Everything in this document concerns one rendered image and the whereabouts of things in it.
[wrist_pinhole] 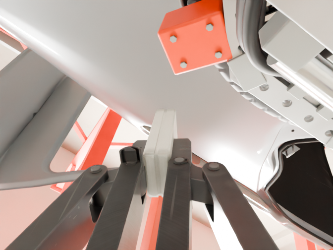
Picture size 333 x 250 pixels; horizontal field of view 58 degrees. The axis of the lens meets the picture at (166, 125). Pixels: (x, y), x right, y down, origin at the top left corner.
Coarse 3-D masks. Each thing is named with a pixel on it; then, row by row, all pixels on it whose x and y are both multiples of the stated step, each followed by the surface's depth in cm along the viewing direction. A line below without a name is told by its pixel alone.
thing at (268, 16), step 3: (267, 3) 45; (267, 6) 46; (273, 6) 47; (267, 9) 47; (270, 9) 47; (273, 9) 46; (276, 9) 46; (267, 12) 47; (270, 12) 46; (273, 12) 46; (267, 15) 46; (270, 15) 46; (267, 18) 47; (267, 21) 60
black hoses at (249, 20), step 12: (240, 0) 27; (252, 0) 23; (264, 0) 24; (240, 12) 27; (252, 12) 23; (264, 12) 25; (240, 24) 28; (252, 24) 24; (264, 24) 26; (240, 36) 29; (252, 36) 25; (252, 48) 26; (252, 60) 26; (264, 60) 26; (264, 72) 27; (276, 72) 27
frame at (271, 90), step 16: (224, 0) 36; (224, 16) 37; (240, 48) 41; (240, 64) 41; (240, 80) 42; (256, 80) 42; (272, 80) 42; (288, 80) 46; (256, 96) 44; (272, 96) 43; (288, 96) 43; (288, 112) 45; (304, 112) 44; (304, 128) 46; (320, 128) 46
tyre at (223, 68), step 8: (192, 0) 45; (200, 0) 44; (216, 64) 51; (224, 64) 50; (224, 72) 52; (240, 88) 53; (248, 96) 54; (256, 104) 55; (264, 104) 54; (272, 112) 55; (288, 120) 56
